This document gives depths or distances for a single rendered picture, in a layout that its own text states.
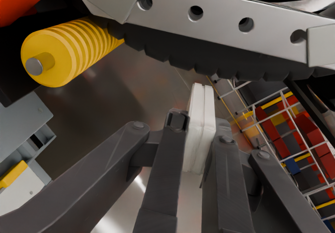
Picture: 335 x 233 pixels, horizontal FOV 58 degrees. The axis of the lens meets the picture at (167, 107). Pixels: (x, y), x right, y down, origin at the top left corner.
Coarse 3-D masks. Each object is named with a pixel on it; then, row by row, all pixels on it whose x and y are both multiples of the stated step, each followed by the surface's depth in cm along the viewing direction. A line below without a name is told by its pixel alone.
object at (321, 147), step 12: (288, 108) 435; (264, 120) 447; (300, 120) 491; (240, 132) 458; (276, 132) 460; (300, 132) 509; (312, 132) 454; (264, 144) 534; (276, 144) 468; (312, 144) 462; (324, 144) 462; (288, 156) 477; (312, 156) 466; (324, 156) 470; (288, 168) 507; (324, 168) 490; (300, 180) 494; (312, 192) 495
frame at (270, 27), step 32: (96, 0) 26; (128, 0) 26; (160, 0) 26; (192, 0) 25; (224, 0) 25; (256, 0) 29; (192, 32) 26; (224, 32) 26; (256, 32) 26; (288, 32) 25; (320, 32) 25; (320, 64) 26
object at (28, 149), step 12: (36, 132) 76; (48, 132) 77; (24, 144) 68; (36, 144) 69; (48, 144) 74; (12, 156) 66; (24, 156) 68; (36, 156) 69; (0, 168) 62; (12, 168) 61; (24, 168) 63; (0, 180) 58; (12, 180) 59; (0, 192) 57
